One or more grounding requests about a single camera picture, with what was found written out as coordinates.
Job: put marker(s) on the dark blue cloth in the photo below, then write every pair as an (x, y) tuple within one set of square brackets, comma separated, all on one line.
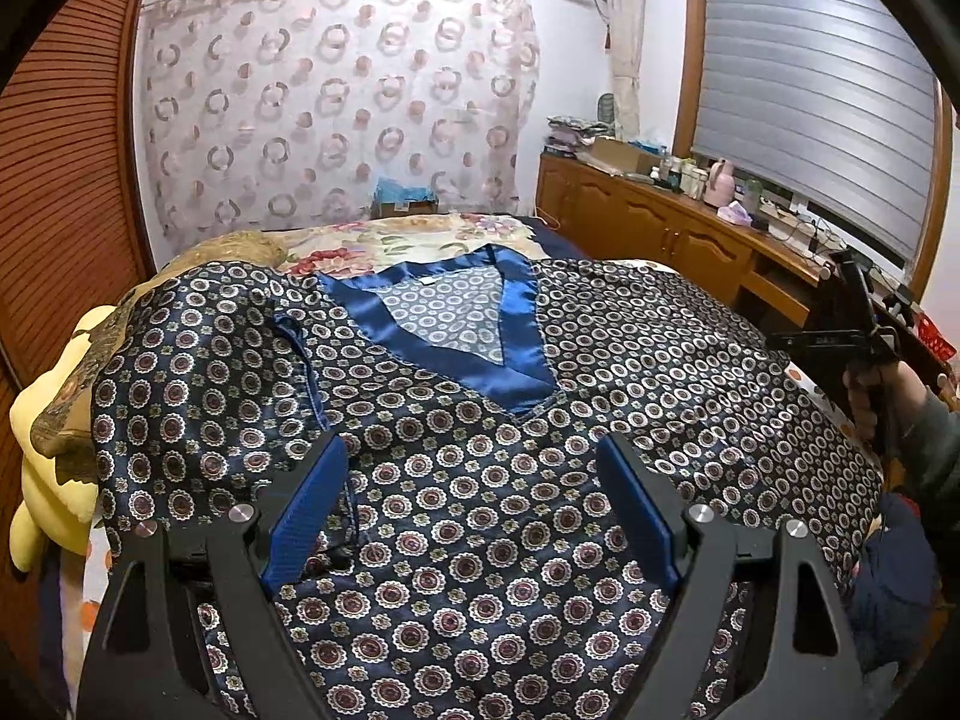
[(892, 592)]

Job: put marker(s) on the person's right hand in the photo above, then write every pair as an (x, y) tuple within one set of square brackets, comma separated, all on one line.
[(859, 405)]

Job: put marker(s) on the cardboard box with blue cloth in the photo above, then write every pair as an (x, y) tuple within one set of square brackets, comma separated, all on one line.
[(405, 199)]

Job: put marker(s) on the row of small bottles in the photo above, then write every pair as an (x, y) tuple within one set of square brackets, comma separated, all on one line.
[(681, 174)]

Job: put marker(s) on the person's right forearm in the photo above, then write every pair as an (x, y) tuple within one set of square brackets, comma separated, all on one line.
[(930, 442)]

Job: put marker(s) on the wooden cabinet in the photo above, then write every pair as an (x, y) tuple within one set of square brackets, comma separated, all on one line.
[(637, 217)]

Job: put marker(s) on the navy patterned satin garment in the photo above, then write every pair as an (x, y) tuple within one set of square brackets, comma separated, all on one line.
[(480, 465)]

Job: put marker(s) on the floral quilt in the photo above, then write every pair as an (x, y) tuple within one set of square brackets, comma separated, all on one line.
[(390, 240)]

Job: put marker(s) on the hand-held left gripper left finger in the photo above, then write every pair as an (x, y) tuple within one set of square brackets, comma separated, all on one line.
[(300, 514)]

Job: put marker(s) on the circle patterned sheer curtain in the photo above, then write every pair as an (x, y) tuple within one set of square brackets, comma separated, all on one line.
[(337, 105)]

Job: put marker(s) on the open cardboard box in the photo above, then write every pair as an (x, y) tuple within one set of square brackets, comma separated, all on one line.
[(619, 156)]

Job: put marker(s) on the brown patterned pillow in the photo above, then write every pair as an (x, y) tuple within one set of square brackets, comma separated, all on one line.
[(225, 247)]

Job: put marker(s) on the stack of folded clothes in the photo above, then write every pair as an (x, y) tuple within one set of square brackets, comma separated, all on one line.
[(574, 133)]

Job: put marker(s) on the grey window blind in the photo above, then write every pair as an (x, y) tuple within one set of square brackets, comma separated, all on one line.
[(810, 90)]

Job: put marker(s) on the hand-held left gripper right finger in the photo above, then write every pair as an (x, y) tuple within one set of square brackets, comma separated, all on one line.
[(637, 514)]

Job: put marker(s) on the yellow plush toy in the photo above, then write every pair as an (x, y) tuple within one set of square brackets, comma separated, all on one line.
[(45, 480)]

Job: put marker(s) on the wooden slatted wardrobe door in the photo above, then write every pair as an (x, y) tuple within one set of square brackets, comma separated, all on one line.
[(67, 202)]

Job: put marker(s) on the pink kettle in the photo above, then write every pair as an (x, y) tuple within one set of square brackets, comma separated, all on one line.
[(718, 181)]

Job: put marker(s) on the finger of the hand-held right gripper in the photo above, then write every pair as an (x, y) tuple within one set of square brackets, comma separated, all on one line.
[(806, 341)]

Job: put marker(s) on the pink tissue pack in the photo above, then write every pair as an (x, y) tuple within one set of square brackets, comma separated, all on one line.
[(735, 214)]

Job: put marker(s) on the beige tied curtain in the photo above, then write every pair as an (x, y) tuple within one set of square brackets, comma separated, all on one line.
[(624, 52)]

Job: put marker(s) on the orange print bedsheet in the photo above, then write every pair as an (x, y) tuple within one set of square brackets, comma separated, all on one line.
[(819, 399)]

